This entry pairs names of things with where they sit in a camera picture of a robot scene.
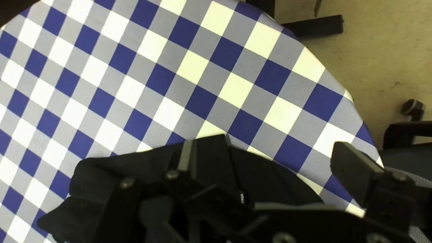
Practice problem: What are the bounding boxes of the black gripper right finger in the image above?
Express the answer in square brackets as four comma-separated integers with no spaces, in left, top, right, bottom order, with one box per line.
[331,142,419,243]

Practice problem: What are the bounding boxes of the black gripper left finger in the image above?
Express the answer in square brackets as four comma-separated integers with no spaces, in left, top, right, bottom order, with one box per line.
[107,135,253,243]

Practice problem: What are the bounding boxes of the blue white checkered tablecloth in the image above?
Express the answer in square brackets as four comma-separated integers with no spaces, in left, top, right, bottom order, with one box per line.
[0,0,379,243]

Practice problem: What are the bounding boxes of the black towel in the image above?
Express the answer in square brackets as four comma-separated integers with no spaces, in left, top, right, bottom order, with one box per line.
[37,135,319,243]

